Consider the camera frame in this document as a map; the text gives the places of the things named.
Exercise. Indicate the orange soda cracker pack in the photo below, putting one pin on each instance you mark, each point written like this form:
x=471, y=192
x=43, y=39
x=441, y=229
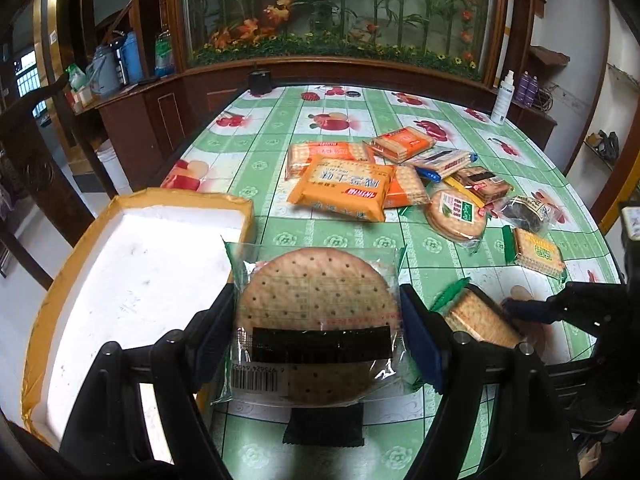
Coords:
x=406, y=189

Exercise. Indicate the small green square cracker pack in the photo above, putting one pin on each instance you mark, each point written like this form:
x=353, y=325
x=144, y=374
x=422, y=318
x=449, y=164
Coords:
x=532, y=252

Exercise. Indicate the green white bag on cabinet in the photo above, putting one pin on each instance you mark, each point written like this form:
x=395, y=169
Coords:
x=164, y=57

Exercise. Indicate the dark wooden cabinet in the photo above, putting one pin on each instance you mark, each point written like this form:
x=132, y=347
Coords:
x=150, y=126

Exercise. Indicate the blue cracker pack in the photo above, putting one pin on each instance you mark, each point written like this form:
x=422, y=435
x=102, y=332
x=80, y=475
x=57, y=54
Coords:
x=436, y=164

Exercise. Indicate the large orange cracker bag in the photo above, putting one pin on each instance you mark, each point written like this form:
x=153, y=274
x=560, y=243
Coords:
x=350, y=187

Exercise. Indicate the square cracker pack green wrapper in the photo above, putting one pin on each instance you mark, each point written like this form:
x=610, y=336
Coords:
x=466, y=308

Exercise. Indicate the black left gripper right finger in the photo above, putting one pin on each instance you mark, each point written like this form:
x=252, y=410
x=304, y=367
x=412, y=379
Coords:
x=528, y=435

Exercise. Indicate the dark wooden chair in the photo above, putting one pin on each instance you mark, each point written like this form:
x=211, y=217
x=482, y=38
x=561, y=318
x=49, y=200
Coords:
x=43, y=178

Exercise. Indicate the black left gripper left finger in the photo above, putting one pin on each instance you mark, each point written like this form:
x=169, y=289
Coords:
x=106, y=435

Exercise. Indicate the green fruit pattern tablecloth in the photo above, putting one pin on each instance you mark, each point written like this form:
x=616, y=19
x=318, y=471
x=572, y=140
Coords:
x=244, y=152

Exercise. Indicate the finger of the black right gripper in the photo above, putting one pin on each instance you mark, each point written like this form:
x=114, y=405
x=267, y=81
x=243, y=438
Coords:
x=530, y=310

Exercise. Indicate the white spray bottle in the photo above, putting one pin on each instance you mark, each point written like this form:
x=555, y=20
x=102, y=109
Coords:
x=503, y=99

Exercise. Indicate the small orange cracker pack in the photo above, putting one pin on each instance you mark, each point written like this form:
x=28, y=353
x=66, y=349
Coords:
x=402, y=144

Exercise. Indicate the dark plum snack bag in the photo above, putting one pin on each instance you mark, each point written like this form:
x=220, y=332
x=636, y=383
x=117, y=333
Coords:
x=526, y=213

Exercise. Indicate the purple bottle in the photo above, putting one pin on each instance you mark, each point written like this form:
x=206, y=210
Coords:
x=527, y=89

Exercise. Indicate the long orange cracker pack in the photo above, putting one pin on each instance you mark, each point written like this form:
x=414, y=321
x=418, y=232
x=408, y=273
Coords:
x=300, y=155

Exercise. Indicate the round french flavor cracker pack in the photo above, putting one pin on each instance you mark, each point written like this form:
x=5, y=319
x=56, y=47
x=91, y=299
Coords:
x=455, y=216

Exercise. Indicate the black cup on table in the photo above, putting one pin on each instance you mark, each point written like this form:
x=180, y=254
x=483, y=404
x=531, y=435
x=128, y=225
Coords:
x=259, y=82

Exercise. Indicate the grey thermos jug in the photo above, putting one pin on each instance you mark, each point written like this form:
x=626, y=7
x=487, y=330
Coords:
x=102, y=73

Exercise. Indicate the flower mural glass partition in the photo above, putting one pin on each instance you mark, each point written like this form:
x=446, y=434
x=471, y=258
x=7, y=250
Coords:
x=451, y=36

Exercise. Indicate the blue thermos bottle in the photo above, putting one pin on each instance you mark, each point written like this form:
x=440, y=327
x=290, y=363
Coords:
x=129, y=54

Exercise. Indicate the white plastic bucket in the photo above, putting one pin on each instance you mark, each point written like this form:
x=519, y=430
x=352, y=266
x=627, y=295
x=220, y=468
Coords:
x=108, y=158

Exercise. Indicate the brown cracker pack yellow edge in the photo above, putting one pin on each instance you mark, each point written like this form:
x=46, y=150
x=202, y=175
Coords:
x=482, y=183

